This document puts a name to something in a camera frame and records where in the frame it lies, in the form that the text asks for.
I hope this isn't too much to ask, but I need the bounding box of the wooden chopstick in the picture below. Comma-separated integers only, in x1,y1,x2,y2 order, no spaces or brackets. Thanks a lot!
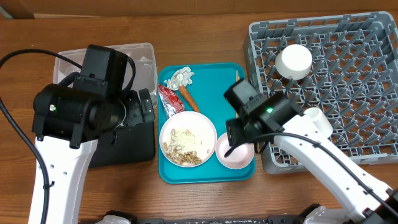
235,71,239,118

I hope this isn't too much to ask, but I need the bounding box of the orange carrot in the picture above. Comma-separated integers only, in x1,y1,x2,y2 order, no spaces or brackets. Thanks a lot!
178,85,200,113

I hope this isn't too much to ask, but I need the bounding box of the white bowl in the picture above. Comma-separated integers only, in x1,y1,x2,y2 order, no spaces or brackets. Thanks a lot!
275,44,312,80

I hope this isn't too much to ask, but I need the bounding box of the pink bowl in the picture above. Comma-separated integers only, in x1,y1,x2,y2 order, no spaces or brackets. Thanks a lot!
215,133,254,169

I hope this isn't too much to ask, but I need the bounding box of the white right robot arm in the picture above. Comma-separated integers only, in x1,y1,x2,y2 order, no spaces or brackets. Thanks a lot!
224,80,397,223

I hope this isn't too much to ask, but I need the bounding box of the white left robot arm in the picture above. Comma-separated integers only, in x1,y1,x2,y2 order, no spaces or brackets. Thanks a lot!
29,45,155,223

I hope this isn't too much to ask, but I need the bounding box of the grey dishwasher rack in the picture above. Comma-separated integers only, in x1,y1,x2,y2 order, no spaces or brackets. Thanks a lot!
244,12,397,165

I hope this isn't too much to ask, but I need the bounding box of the red foil snack wrapper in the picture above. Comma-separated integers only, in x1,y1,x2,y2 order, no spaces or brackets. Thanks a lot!
158,84,185,118

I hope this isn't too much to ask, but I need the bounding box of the black rectangular tray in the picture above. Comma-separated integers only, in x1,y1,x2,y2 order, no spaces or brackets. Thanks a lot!
89,121,155,168

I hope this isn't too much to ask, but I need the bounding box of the teal serving tray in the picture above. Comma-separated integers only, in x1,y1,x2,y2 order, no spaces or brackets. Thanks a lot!
159,62,256,184

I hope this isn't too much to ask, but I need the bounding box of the pink plate with food scraps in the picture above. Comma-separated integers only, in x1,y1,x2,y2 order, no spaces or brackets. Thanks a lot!
159,111,218,167

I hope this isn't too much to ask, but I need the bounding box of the crumpled white tissue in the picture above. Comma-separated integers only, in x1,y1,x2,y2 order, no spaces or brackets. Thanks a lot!
164,67,195,91

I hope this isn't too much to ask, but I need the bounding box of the clear plastic bin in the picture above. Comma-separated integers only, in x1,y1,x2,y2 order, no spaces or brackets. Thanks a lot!
53,43,158,108

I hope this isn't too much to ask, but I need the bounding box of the white cup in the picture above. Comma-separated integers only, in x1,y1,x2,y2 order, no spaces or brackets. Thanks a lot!
304,107,333,138

